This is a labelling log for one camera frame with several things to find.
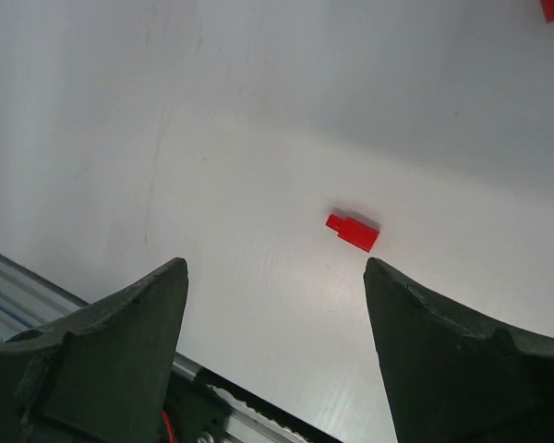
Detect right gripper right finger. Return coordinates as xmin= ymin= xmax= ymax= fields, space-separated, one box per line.
xmin=364 ymin=258 xmax=554 ymax=442

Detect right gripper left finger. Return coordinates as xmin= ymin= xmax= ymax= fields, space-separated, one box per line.
xmin=0 ymin=258 xmax=188 ymax=442

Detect small red pen cap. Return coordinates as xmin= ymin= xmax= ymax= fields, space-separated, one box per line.
xmin=325 ymin=212 xmax=380 ymax=253

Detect aluminium rail frame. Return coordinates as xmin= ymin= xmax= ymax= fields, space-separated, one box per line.
xmin=0 ymin=256 xmax=329 ymax=442

